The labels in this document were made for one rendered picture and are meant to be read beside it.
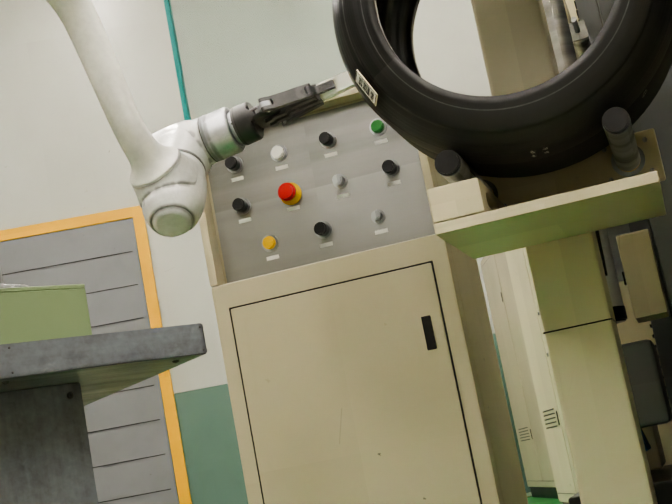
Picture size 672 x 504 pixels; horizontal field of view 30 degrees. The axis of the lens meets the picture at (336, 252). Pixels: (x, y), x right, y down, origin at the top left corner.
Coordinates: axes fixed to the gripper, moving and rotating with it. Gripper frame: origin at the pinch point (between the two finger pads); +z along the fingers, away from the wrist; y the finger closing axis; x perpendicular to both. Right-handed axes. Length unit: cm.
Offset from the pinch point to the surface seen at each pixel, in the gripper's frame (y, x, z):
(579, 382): 25, 64, 20
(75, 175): 785, -297, -396
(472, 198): -12.0, 31.5, 17.3
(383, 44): -12.8, 1.1, 12.3
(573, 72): -12.7, 18.4, 39.8
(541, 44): 24.8, -0.1, 36.2
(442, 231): -12.0, 34.8, 10.8
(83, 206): 785, -268, -397
